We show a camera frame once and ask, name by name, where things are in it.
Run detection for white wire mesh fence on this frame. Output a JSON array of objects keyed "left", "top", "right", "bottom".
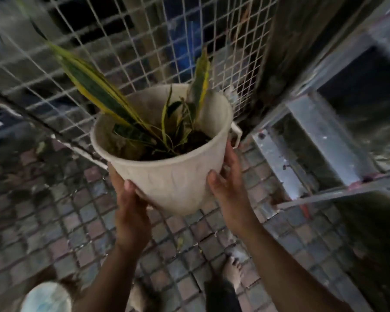
[{"left": 0, "top": 0, "right": 280, "bottom": 166}]

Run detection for blue object behind mesh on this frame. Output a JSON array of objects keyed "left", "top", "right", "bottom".
[{"left": 167, "top": 16, "right": 197, "bottom": 83}]

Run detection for green yellow snake plant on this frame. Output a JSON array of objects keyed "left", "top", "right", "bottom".
[{"left": 29, "top": 19, "right": 212, "bottom": 157}]

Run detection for dark potting soil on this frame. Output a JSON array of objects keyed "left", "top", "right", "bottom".
[{"left": 138, "top": 129, "right": 212, "bottom": 161}]

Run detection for person's right forearm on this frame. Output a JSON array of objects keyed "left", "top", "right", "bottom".
[{"left": 242, "top": 226, "right": 356, "bottom": 312}]

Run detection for person's left foot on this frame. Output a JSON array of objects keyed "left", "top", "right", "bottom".
[{"left": 129, "top": 283, "right": 158, "bottom": 312}]

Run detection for person's right hand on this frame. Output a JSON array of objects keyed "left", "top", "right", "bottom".
[{"left": 207, "top": 140, "right": 264, "bottom": 239}]

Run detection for person's right foot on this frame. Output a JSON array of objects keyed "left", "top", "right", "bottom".
[{"left": 222, "top": 252, "right": 249, "bottom": 291}]

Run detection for person's left forearm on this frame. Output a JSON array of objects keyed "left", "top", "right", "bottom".
[{"left": 72, "top": 245, "right": 143, "bottom": 312}]

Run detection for white plastic plant pot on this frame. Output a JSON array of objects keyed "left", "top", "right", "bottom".
[{"left": 90, "top": 83, "right": 243, "bottom": 216}]

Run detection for person's black trouser leg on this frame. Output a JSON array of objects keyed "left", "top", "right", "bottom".
[{"left": 204, "top": 279, "right": 243, "bottom": 312}]

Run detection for person's foot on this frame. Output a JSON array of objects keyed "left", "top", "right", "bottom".
[
  {"left": 222, "top": 252, "right": 249, "bottom": 291},
  {"left": 129, "top": 283, "right": 158, "bottom": 312}
]

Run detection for person's left hand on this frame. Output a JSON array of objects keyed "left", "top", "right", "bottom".
[{"left": 107, "top": 162, "right": 154, "bottom": 254}]

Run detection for round white container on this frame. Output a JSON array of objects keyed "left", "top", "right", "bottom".
[{"left": 19, "top": 281, "right": 73, "bottom": 312}]

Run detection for grey metal frame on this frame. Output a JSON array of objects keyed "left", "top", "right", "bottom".
[{"left": 251, "top": 0, "right": 390, "bottom": 212}]

